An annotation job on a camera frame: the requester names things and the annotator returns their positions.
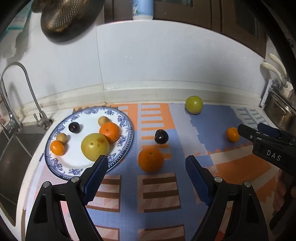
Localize black frying pan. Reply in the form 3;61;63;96
40;0;104;42

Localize dark plum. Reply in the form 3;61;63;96
154;129;169;144
68;122;81;134

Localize large navel orange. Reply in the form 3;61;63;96
138;148;164;173

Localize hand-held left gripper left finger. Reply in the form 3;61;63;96
25;155;109;241

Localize large yellow-green pear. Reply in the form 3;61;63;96
81;133;110;162

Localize colourful patterned mat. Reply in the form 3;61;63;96
30;102;285;241

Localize metal dish rack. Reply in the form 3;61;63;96
260;79;278;108

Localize blue-white pump soap bottle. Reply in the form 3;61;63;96
131;0;154;21

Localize golden perforated strainer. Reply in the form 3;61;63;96
43;0;93;33

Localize stainless steel pot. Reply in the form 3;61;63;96
266;93;296;132

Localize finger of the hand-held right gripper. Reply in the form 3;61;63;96
257;122;296;147
238;124;264;146

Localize teal and white box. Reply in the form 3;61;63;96
5;5;33;33

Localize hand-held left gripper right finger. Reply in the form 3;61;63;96
185;155;270;241

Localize green apple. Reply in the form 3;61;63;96
185;96;204;115

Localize slim gooseneck faucet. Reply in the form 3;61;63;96
0;62;55;130

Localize stainless steel sink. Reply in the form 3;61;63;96
0;126;47;227

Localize blue-rimmed white plate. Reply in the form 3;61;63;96
45;106;134;181

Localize small mandarin orange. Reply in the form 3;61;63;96
226;127;240;142
50;140;65;156

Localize person's right hand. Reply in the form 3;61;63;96
272;170;291;210

